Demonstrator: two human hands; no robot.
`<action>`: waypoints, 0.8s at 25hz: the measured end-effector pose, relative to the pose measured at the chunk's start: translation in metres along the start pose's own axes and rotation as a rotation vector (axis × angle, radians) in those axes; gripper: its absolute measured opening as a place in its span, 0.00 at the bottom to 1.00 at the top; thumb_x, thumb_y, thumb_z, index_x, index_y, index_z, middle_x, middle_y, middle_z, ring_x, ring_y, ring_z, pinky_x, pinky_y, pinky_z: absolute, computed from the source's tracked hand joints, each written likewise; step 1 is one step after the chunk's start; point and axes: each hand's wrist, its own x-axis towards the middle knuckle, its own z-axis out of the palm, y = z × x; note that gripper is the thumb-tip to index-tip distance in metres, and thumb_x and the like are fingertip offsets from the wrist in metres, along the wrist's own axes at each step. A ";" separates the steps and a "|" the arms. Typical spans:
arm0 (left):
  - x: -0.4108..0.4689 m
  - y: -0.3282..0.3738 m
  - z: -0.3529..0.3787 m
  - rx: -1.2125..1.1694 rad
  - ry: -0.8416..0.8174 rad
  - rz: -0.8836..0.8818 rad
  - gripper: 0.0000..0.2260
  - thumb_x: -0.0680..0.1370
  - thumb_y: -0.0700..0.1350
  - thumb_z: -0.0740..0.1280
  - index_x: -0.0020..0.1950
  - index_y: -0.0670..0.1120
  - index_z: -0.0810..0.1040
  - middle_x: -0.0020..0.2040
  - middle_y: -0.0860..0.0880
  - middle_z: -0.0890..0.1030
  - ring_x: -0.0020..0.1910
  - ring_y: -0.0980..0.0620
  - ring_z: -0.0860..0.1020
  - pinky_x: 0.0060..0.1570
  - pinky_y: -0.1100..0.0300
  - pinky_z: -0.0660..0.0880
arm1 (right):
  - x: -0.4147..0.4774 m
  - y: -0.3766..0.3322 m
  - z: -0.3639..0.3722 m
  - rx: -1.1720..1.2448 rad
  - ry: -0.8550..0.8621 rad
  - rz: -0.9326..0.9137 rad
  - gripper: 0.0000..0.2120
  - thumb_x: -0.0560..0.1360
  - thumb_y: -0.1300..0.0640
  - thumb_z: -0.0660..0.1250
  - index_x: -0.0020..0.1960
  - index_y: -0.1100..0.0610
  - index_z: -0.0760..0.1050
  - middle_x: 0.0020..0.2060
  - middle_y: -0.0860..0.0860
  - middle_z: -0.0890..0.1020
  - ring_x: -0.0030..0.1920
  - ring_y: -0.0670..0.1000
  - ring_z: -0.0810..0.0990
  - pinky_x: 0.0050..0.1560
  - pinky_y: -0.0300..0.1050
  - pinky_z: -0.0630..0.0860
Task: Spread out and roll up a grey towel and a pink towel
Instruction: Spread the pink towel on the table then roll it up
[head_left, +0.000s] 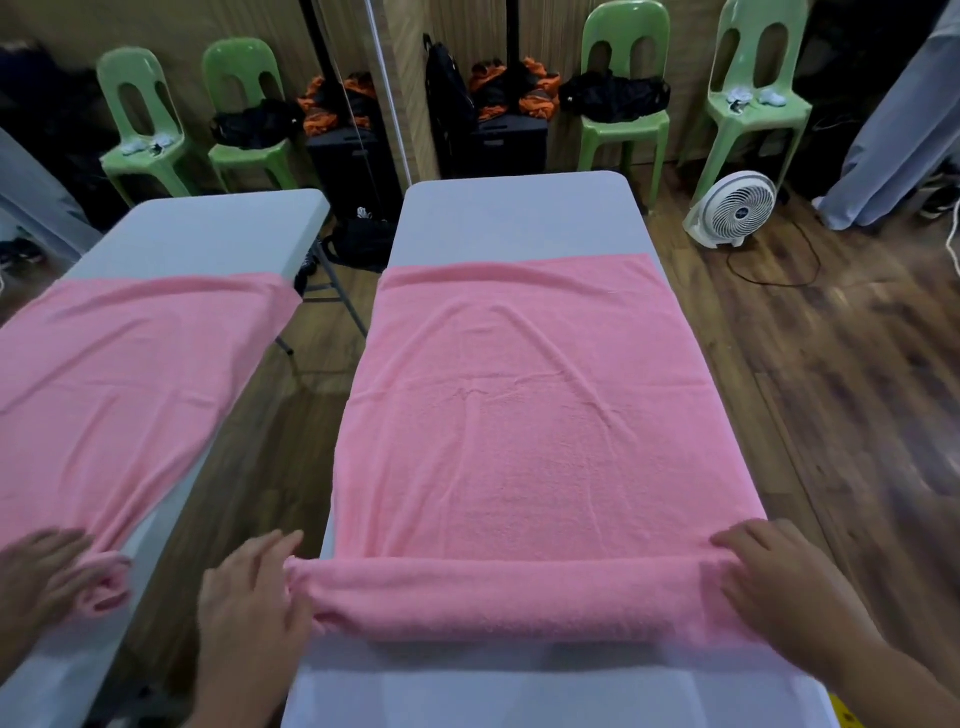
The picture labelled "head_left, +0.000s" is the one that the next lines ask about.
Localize person's left hand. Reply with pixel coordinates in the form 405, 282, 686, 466
193, 529, 318, 710

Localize person's right hand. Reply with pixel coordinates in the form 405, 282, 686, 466
710, 519, 888, 680

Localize pink towel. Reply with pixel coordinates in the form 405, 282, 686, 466
283, 253, 771, 648

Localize person's left forearm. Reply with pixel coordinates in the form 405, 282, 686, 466
182, 697, 295, 728

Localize person's right forearm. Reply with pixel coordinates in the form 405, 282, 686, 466
828, 639, 960, 728

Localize white floor fan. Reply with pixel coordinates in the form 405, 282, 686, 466
681, 171, 779, 251

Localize white folding table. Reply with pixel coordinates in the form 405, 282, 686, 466
279, 171, 843, 728

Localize green plastic chair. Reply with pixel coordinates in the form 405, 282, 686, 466
688, 0, 816, 205
576, 0, 673, 210

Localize white gloves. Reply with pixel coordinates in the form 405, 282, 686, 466
725, 85, 789, 115

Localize black bag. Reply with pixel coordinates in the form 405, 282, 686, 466
558, 69, 672, 126

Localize black backpack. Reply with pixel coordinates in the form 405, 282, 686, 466
423, 33, 478, 180

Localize orange and black jacket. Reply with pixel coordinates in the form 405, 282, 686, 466
468, 57, 563, 123

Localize black fan cable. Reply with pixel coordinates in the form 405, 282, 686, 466
724, 216, 824, 289

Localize large wall mirror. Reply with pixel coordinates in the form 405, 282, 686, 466
0, 0, 412, 728

